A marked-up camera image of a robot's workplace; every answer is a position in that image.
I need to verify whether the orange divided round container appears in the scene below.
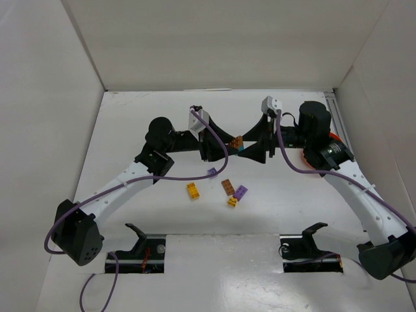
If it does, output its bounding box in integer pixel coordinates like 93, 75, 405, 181
303, 132, 345, 170

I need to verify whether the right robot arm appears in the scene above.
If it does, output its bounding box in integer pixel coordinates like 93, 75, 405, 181
239, 96, 415, 280

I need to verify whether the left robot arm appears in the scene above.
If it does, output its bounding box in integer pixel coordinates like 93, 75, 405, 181
45, 107, 234, 267

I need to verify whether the purple square lego brick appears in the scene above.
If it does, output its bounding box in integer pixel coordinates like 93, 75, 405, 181
207, 168, 218, 177

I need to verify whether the brown long lego brick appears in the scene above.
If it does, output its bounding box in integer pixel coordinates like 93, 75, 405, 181
221, 179, 235, 196

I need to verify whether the purple printed lego brick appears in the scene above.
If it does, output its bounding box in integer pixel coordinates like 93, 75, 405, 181
233, 185, 248, 202

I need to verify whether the yellow long lego brick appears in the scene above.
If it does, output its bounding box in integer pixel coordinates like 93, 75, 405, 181
187, 183, 200, 200

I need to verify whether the yellow small lego brick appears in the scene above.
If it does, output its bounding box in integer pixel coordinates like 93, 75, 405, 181
227, 196, 239, 208

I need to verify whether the aluminium rail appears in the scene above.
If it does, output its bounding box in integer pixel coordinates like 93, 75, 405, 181
324, 92, 401, 261

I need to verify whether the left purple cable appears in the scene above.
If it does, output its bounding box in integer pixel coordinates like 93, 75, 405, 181
44, 104, 229, 312

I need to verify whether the purple cable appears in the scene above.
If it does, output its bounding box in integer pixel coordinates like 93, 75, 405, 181
44, 104, 229, 312
275, 109, 416, 283

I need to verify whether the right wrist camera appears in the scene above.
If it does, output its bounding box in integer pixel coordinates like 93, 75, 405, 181
261, 96, 283, 118

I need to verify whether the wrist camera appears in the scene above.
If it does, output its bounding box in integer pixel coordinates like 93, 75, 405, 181
261, 96, 283, 118
188, 105, 210, 141

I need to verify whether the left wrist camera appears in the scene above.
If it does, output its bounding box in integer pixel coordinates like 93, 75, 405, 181
188, 105, 210, 141

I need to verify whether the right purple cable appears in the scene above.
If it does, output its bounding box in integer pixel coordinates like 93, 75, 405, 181
275, 109, 416, 283

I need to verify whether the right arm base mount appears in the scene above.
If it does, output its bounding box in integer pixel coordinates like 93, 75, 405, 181
278, 222, 343, 273

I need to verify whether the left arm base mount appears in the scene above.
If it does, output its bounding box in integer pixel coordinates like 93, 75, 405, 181
101, 223, 166, 274

